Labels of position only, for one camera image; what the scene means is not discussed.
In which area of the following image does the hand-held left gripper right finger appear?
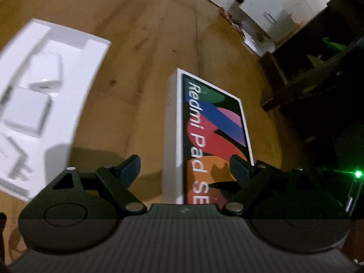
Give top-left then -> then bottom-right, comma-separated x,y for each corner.
222,154 -> 311,216

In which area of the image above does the white charger adapter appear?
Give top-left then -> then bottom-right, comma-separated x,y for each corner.
28,52 -> 63,93

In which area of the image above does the wooden desktop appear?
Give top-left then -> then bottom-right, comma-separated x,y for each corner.
0,0 -> 310,265

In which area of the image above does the white cardboard box tray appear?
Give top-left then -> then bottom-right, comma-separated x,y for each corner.
0,18 -> 112,202

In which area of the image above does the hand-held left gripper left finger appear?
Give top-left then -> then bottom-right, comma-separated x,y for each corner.
51,154 -> 147,212

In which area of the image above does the dark wooden furniture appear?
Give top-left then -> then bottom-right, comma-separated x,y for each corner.
258,0 -> 364,174

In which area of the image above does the patterned cloth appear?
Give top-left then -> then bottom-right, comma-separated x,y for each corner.
218,8 -> 248,36

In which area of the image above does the white cabinet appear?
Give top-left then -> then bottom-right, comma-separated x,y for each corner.
181,0 -> 336,57

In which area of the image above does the green plastic object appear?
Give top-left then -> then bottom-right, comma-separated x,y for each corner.
322,36 -> 351,52

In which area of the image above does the small white square box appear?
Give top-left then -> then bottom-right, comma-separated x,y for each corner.
3,86 -> 53,139

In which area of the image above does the colourful printed tablet box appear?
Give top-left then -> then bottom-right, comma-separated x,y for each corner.
163,68 -> 255,205

